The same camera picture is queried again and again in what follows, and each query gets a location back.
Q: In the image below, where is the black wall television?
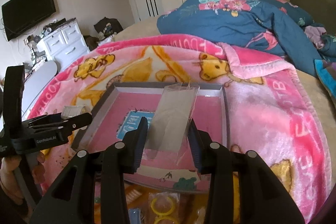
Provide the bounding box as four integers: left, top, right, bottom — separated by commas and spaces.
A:
2, 0, 56, 40

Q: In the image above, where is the dark bag on floor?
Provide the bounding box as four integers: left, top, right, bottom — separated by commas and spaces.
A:
93, 17, 123, 38

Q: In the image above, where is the white drawer dresser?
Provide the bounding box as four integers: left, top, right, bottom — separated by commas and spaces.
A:
37, 18, 90, 72

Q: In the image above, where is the blue floral duvet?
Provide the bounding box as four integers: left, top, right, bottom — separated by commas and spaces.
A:
157, 0, 335, 76

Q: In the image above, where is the grey shallow box tray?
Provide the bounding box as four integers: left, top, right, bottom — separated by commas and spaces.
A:
71, 81, 232, 195

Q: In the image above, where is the clear plastic bag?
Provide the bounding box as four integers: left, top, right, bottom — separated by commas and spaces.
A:
144, 83, 200, 164

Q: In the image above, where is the striped blue purple pillow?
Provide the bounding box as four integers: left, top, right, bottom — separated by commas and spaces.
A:
314, 60, 336, 101

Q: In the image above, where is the dark green headboard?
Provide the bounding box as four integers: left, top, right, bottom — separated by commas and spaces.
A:
290, 0, 336, 35

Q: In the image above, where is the white comb hair clip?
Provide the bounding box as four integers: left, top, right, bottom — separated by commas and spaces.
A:
61, 105, 91, 119

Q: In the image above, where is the person's left hand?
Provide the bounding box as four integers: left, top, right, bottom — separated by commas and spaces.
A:
0, 152, 47, 205

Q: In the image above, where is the pink cartoon bear blanket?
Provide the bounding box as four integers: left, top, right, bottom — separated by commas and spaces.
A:
29, 34, 331, 221

